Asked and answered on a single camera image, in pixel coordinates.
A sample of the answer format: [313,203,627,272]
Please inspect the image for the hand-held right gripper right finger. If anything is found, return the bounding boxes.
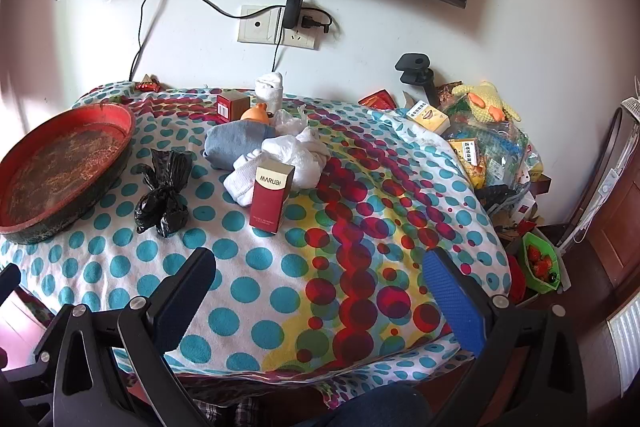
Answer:
[422,247,588,427]

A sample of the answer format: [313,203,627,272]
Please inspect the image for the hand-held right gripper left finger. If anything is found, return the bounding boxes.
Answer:
[51,247,236,427]

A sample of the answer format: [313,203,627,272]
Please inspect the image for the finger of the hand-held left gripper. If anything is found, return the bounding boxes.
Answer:
[0,307,68,413]
[0,263,22,305]

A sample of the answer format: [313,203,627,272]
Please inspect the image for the black plastic bag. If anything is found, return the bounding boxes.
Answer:
[134,148,193,238]

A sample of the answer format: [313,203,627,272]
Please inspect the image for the red round basin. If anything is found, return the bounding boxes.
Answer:
[0,103,137,246]

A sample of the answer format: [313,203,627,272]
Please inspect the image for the tall dark red box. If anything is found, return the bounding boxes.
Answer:
[249,155,296,235]

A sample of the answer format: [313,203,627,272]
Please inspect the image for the white sock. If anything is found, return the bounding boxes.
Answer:
[254,71,285,110]
[223,149,266,208]

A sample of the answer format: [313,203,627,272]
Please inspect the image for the blue-grey cloth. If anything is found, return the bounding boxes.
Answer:
[204,121,277,170]

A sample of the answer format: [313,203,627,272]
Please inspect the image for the white plastic bag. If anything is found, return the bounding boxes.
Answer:
[261,127,328,190]

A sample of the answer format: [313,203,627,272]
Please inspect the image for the small red box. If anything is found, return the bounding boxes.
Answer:
[216,90,251,125]

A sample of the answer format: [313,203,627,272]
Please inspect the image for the orange toy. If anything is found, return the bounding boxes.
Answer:
[241,103,275,125]

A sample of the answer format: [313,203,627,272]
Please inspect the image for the clear plastic bag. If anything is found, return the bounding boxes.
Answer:
[274,104,311,135]

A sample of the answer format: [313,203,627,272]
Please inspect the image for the green strawberry container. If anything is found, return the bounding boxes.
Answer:
[521,231,563,295]

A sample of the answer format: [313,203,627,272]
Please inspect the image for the polka dot blanket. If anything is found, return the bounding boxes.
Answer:
[0,79,512,408]

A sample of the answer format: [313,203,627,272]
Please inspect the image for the person's leg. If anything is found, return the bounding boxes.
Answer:
[295,384,431,427]

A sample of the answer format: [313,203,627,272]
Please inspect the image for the yellow medicine box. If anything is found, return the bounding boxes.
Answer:
[447,138,488,188]

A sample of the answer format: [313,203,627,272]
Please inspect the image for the large bag of toys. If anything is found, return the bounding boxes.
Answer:
[440,102,543,208]

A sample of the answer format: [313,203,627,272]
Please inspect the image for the white ribbed panel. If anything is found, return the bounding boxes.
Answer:
[606,302,640,400]

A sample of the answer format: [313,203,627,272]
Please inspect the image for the yellow box with face print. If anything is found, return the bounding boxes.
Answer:
[405,99,451,135]

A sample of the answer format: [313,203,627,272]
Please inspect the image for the yellow crochet duck toy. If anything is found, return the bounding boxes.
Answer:
[451,80,525,125]

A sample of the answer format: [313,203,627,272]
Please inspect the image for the red flat packet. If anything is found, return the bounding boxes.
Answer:
[359,89,396,112]

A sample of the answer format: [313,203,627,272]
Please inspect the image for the white rolled sock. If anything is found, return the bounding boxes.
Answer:
[254,71,285,110]

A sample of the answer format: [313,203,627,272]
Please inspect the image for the black plug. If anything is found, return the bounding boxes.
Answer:
[300,9,335,34]

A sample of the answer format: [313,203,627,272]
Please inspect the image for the black power adapter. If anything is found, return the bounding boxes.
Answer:
[282,0,304,30]

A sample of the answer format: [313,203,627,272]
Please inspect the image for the black clamp mount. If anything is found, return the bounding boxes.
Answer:
[394,53,437,90]

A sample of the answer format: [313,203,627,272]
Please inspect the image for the thin black adapter cable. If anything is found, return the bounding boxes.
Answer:
[270,27,288,72]

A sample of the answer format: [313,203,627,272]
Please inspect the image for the white wall socket plate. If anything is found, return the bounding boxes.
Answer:
[237,4,321,52]

